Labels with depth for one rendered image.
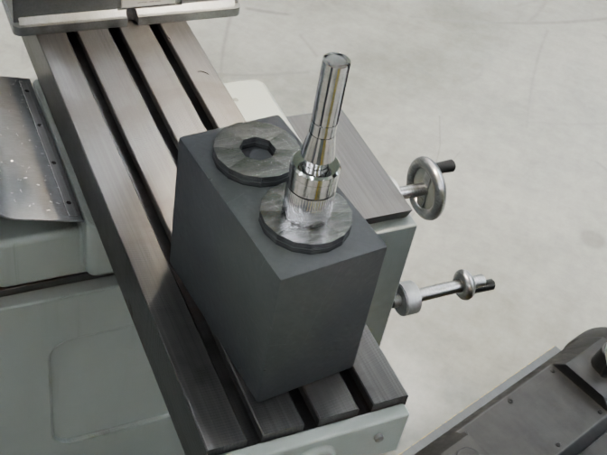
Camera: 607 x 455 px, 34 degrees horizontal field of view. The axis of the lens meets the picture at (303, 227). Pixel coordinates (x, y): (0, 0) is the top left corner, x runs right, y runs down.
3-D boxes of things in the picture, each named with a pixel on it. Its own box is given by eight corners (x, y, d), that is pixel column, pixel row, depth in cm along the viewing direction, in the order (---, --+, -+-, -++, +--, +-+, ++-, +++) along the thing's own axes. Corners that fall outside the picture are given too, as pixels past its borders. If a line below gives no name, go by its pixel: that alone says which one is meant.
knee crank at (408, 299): (482, 276, 186) (491, 255, 182) (499, 300, 182) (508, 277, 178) (380, 301, 178) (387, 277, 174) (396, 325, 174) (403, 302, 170)
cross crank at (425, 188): (424, 188, 188) (438, 139, 180) (454, 229, 181) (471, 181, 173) (350, 201, 182) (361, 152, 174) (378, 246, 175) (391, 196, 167)
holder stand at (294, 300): (259, 235, 120) (281, 102, 107) (354, 367, 107) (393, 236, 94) (168, 262, 115) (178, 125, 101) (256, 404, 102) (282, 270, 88)
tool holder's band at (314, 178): (347, 166, 92) (350, 158, 92) (326, 194, 89) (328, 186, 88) (303, 147, 93) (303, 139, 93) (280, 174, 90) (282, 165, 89)
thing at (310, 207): (338, 207, 96) (347, 166, 92) (317, 235, 92) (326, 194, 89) (294, 188, 97) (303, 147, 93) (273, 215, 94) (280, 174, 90)
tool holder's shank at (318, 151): (339, 159, 91) (361, 58, 84) (324, 178, 89) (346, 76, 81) (308, 146, 92) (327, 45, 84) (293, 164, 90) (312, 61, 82)
